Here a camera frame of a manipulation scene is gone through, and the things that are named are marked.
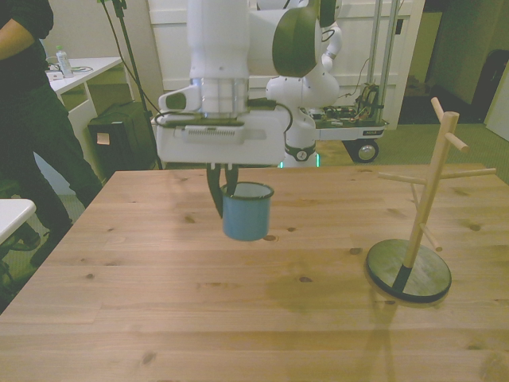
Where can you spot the wooden mug tree black base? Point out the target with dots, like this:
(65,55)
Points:
(425,274)

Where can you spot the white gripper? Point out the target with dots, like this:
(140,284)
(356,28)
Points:
(222,151)

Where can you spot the black camera tripod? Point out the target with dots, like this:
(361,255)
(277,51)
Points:
(129,47)

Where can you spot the mobile cart with metal posts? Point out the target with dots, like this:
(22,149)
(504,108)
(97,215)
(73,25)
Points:
(358,133)

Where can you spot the white vented wrist camera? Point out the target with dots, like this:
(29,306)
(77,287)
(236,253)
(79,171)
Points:
(210,134)

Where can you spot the white rounded table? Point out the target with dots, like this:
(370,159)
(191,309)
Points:
(12,215)

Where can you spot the white desk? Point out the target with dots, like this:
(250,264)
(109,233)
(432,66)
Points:
(91,67)

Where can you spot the clear plastic bottle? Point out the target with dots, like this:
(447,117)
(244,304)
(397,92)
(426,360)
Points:
(64,63)

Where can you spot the blue enamel mug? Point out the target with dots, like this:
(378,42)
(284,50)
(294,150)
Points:
(246,219)

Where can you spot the bare person forearm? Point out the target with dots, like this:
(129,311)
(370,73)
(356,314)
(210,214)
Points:
(14,40)

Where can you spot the black case with sticky note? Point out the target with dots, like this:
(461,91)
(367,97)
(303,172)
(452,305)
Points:
(127,135)

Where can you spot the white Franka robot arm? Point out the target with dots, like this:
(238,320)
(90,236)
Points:
(218,40)

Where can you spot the person in dark clothes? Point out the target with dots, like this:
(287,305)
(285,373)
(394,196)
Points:
(24,119)

